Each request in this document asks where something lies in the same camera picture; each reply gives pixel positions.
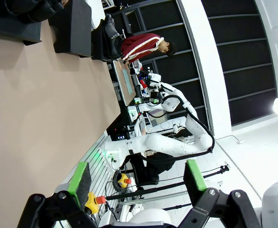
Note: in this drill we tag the green-padded left gripper left finger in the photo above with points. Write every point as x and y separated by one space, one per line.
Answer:
80 183

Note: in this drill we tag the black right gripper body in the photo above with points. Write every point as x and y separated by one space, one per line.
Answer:
153 97

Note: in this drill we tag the green-padded left gripper right finger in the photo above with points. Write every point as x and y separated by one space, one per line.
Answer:
193 180

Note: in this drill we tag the black leather loafer shoe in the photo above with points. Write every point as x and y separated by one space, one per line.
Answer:
110 26

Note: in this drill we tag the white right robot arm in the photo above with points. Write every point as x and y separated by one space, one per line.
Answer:
172 145

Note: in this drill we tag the person in red jacket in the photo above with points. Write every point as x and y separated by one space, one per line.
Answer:
139 44

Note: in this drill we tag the yellow emergency stop button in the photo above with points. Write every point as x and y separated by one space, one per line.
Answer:
95 202
123 181

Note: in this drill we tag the table with green mat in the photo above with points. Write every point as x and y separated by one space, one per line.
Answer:
126 80

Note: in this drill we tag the black office chair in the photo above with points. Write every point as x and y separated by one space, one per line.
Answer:
151 168

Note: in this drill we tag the black control box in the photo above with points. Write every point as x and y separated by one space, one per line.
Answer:
118 133

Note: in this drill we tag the white side table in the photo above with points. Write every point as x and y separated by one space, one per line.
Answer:
95 14

